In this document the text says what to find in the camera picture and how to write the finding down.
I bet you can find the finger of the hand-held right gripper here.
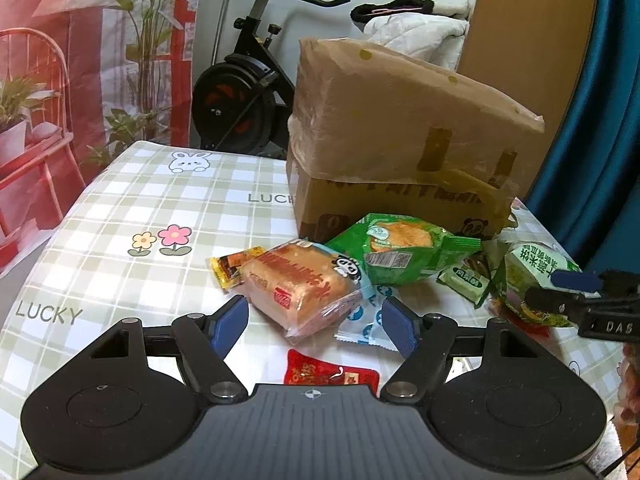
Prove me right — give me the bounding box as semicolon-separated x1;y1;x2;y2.
555;269;640;302
522;286;601;323

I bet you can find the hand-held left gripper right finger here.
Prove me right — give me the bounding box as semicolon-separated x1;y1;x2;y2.
380;296;538;406

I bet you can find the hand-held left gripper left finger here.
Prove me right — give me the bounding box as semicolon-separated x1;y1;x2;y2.
90;294;249;406

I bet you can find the green rice snack packet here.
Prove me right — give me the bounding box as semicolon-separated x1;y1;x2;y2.
492;240;583;328

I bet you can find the small green pastry packet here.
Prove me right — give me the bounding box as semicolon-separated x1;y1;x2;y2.
436;265;493;309

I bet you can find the person's right hand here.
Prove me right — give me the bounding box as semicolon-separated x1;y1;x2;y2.
617;345;640;426

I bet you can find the white blue panda packet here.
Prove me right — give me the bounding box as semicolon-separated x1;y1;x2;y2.
330;255;401;352

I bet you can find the red snack packet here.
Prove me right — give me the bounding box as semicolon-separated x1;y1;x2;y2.
284;349;380;387
492;297;551;335

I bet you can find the small yellow snack packet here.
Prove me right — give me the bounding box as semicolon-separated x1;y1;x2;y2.
209;246;266;291

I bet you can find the orange bread packet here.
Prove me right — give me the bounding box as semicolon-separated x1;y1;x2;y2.
240;240;363;345

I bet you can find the large green snack packet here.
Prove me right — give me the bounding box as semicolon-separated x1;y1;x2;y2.
325;213;483;288

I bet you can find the blue curtain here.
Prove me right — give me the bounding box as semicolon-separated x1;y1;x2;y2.
525;0;640;273

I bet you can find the taped cardboard box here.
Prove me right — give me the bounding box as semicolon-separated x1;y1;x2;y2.
286;37;546;252

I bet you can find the wooden board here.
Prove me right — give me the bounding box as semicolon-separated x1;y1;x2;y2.
457;0;601;201

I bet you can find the black exercise bike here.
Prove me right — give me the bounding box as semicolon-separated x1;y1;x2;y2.
192;0;351;158

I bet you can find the white padded garment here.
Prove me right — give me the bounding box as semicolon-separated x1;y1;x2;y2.
362;12;471;68

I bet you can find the printed red plant curtain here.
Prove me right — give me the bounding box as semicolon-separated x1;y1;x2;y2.
0;0;206;278

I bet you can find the black hanger with cloth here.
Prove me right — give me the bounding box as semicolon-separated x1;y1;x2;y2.
350;0;436;23

